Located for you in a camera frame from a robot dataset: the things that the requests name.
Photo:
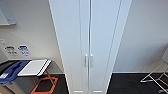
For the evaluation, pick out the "white table with orange legs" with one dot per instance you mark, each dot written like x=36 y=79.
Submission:
x=33 y=67

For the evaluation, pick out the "white wall sign blue header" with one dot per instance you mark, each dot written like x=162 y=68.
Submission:
x=24 y=50

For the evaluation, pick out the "grey wall shelf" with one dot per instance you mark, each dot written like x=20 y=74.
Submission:
x=6 y=20

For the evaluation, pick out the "white wardrobe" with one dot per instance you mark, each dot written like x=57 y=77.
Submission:
x=126 y=13

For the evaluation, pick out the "white metal drying rack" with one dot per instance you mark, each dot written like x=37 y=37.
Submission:
x=156 y=78

